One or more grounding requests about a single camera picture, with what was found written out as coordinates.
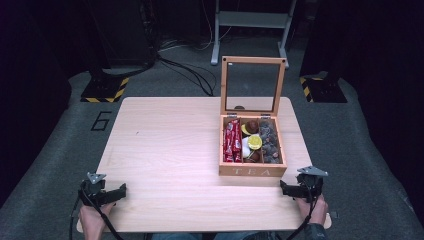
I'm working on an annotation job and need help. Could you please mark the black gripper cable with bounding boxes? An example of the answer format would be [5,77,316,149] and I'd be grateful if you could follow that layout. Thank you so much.
[68,186,125,240]
[285,186,318,240]

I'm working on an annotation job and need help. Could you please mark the brown capsule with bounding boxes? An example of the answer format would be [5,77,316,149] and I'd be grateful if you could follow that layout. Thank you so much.
[247,150,263,164]
[245,119,261,135]

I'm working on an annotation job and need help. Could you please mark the person's right hand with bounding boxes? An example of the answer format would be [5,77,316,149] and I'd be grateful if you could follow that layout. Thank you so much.
[294,193,330,226]

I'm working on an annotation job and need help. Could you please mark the grey metal stand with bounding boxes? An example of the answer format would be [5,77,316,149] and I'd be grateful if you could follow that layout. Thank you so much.
[210,0,298,69]

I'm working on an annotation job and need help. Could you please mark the wooden box with glass lid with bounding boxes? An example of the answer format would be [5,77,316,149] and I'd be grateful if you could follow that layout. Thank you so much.
[218,55,288,178]

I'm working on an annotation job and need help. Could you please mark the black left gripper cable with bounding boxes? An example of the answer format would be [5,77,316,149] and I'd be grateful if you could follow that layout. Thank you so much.
[68,186,125,240]

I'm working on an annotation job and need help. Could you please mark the red packet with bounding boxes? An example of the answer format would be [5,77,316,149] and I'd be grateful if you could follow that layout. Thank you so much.
[223,121,235,164]
[231,118,243,164]

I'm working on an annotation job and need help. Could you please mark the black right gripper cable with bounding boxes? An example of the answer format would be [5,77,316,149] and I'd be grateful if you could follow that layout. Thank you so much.
[285,186,318,240]

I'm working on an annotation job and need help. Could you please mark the black yellow striped stand base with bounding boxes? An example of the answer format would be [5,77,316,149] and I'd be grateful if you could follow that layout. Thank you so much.
[80,76,130,104]
[298,71,348,104]

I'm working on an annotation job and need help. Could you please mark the black floor cables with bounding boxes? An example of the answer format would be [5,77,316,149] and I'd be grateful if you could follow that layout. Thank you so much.
[156,36,218,98]

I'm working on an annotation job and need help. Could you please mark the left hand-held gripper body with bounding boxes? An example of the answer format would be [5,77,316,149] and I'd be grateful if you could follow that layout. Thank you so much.
[78,171,108,208]

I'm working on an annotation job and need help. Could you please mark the white capsule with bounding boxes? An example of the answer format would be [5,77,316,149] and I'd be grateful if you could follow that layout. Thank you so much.
[241,136,252,159]

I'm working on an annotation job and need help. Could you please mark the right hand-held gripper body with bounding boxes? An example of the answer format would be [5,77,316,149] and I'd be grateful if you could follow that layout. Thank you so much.
[295,165,329,203]

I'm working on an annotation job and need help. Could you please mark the person's left hand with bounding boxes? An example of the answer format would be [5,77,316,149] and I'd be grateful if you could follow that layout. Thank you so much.
[78,201,116,240]

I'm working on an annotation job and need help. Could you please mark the pile of dark tea balls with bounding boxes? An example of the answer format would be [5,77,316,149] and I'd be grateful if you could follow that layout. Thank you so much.
[258,119,283,165]

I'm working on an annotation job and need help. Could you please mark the yellow lid capsule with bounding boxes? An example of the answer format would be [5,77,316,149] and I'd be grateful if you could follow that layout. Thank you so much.
[247,133,264,151]

